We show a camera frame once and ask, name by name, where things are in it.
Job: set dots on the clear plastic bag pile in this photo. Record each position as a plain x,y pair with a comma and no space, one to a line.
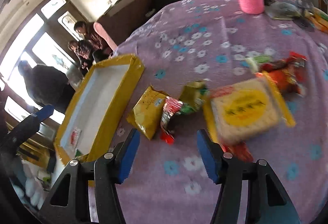
288,9

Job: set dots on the small white red packet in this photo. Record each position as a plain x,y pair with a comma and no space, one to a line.
74,137

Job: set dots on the gold yellow snack packet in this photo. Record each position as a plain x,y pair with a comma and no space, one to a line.
146,114

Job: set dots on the seated person patterned jacket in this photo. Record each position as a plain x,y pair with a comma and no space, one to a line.
84,51

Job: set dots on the large yellow cracker pack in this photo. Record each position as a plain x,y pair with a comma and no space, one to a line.
238,112

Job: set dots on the olive green snack packet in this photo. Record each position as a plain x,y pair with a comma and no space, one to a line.
193,96

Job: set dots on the red orange snack bag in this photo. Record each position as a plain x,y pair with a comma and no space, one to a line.
288,74

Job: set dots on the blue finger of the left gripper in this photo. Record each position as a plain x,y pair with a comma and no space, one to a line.
45,112

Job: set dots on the green white snack packet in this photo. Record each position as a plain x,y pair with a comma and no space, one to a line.
254,63

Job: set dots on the purple floral tablecloth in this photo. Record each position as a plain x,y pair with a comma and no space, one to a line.
211,40

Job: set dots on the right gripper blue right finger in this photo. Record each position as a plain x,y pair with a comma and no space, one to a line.
225,170

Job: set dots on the standing person in black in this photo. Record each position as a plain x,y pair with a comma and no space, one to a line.
46,85

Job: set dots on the yellow cardboard tray box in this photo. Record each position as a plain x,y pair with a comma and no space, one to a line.
97,107

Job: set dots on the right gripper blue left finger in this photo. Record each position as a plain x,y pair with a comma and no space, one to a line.
110,170

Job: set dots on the red white patterned snack packet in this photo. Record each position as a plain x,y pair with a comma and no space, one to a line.
171,108

